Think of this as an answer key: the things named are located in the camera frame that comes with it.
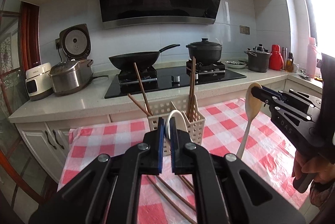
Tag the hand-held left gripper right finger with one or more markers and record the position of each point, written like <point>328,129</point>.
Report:
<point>172,145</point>

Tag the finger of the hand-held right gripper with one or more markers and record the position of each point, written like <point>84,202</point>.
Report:
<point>288,107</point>
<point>295,97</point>

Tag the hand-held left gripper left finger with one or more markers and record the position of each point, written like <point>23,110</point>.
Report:
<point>160,145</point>

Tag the white perforated plastic basket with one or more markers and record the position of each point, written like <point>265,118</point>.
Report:
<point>153,124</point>

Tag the white ceramic spoon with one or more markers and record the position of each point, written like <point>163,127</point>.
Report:
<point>184,122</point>

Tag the long light wooden spoon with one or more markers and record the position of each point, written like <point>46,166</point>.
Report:
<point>252,108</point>

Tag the bunch of wooden chopsticks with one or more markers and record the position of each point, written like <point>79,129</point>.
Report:
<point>142,88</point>

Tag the person's right forearm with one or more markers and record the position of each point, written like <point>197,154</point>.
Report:
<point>323,195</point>

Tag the person's right hand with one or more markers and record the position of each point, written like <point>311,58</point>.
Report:
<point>297,166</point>

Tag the small white cup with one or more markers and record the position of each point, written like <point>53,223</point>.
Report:
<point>296,68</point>

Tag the amber oil bottle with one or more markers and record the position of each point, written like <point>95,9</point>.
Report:
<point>289,65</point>

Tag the pink water bottle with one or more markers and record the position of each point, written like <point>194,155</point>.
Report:
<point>311,61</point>

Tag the steel thermos bottle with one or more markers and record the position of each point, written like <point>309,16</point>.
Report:
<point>284,56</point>

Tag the red thermos jug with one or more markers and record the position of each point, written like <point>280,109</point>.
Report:
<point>276,59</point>

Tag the red white checkered tablecloth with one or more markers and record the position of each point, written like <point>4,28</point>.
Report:
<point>261,161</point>

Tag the grey lidded stockpot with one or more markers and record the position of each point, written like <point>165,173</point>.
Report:
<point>257,61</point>

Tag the black glass gas cooktop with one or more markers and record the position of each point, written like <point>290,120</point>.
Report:
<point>167,82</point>

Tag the plate with dark food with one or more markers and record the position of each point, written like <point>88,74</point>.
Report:
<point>235,65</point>

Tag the kitchen window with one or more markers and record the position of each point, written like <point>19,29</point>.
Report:
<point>322,17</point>

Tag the black wok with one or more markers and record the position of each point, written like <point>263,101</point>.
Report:
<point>130,60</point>

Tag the black lidded cooking pot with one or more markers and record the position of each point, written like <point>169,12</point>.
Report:
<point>204,54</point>

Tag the silver rice cooker open lid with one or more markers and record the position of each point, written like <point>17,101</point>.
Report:
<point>68,77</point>

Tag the small white kitchen appliance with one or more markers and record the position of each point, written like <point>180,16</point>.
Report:
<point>39,82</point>

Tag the red wooden glass door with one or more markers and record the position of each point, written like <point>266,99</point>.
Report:
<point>28,43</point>

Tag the brass wall switch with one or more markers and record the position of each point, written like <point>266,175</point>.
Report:
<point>244,29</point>

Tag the wall power outlet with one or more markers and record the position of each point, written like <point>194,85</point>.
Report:
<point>58,44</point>

